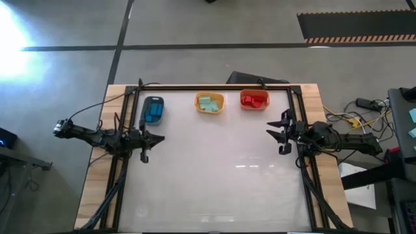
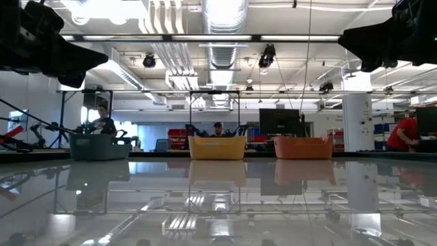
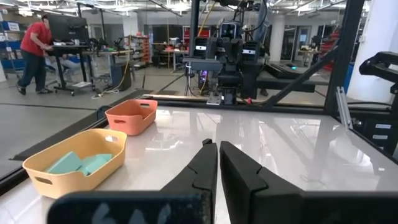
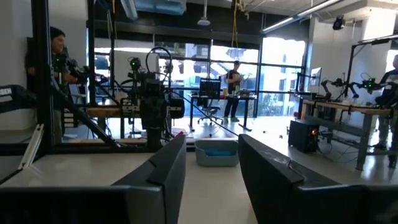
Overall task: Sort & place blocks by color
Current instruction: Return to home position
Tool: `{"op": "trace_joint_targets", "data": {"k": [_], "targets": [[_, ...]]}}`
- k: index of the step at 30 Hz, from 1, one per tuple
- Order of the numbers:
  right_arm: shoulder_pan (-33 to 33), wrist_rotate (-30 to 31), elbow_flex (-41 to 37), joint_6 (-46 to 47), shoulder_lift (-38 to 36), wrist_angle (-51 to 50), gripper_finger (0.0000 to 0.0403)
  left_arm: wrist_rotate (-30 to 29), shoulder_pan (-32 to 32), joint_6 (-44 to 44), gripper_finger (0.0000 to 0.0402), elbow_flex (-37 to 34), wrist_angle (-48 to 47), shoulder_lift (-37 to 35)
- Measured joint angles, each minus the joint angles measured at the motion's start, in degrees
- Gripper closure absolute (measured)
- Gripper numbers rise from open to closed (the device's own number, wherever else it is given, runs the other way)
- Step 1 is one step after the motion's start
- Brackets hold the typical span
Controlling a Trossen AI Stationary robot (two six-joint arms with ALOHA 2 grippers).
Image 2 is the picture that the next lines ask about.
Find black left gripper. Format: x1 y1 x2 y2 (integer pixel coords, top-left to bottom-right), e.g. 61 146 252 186
0 0 109 89

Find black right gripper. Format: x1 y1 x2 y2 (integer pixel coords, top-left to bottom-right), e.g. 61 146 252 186
337 0 437 72

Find person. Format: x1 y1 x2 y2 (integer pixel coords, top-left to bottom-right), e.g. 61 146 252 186
210 122 226 137
386 112 421 152
89 103 117 136

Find white column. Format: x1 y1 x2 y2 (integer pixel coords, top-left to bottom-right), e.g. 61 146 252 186
341 70 375 153

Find blue storage bins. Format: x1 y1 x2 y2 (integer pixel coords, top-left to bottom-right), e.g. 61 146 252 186
373 123 393 150

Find dark teal plastic bin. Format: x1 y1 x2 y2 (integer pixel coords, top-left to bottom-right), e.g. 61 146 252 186
69 133 132 162

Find red bar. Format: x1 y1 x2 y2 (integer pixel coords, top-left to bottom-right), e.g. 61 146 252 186
0 125 25 139

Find black monitor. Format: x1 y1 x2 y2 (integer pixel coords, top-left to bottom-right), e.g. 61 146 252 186
414 107 437 137
258 109 305 139

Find grey laptop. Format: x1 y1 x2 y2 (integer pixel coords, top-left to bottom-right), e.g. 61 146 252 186
154 139 171 153

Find orange plastic bin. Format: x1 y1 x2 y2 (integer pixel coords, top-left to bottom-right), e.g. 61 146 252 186
272 136 334 161

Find red storage bins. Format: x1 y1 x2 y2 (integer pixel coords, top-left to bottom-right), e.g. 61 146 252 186
167 128 189 150

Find yellow plastic bin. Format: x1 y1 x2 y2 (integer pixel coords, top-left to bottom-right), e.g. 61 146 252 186
188 135 247 161

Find thin black cable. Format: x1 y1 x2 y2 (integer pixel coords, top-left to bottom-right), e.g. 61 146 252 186
0 98 79 135

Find black hanging camera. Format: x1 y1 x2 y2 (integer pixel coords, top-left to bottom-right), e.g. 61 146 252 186
257 43 277 69

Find black background rig frame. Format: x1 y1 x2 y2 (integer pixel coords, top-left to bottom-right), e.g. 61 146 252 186
188 90 241 137

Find silver ventilation duct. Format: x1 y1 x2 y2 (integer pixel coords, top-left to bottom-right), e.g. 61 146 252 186
200 0 249 109

